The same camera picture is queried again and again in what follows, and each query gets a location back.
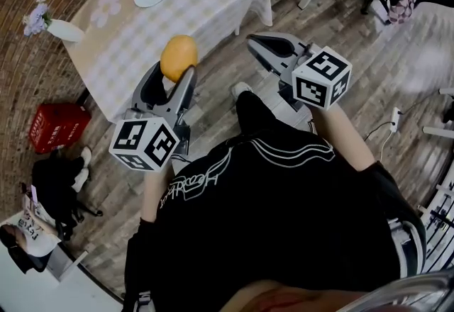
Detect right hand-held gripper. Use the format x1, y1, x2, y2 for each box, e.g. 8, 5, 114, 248
246, 32, 353, 113

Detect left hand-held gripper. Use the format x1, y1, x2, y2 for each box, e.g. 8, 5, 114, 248
109, 61, 198, 173

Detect orange round food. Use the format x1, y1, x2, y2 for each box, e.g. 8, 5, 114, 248
160, 35, 199, 84

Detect person's left forearm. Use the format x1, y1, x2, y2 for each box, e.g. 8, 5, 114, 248
140, 160, 179, 223

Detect person's right forearm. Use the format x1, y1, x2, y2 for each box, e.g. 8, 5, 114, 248
311, 104, 377, 174

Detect person's white shoe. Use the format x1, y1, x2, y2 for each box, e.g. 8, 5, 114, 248
231, 82, 254, 99

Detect person's black trouser leg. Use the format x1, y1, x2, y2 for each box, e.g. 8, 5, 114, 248
235, 89, 322, 143

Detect checked tablecloth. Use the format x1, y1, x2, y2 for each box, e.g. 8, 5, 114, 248
62, 0, 274, 124

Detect red plastic crate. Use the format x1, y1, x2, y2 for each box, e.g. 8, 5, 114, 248
28, 102, 93, 155

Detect white vase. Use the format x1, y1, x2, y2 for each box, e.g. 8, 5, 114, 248
45, 18, 87, 43

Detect white power strip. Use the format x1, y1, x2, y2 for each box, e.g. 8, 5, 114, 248
389, 106, 404, 135

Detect purple flowers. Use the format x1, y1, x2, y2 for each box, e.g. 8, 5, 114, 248
22, 0, 54, 38

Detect white cloth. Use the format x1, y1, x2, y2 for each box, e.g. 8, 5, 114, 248
372, 1, 454, 95

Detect person's black shirt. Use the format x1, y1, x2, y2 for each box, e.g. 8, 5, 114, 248
121, 136, 428, 312

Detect white counter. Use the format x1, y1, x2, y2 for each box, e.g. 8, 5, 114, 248
0, 241, 123, 312

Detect white rack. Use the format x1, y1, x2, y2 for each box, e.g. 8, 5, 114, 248
416, 161, 454, 274

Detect white power cable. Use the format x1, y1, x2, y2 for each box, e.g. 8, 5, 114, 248
379, 131, 395, 163

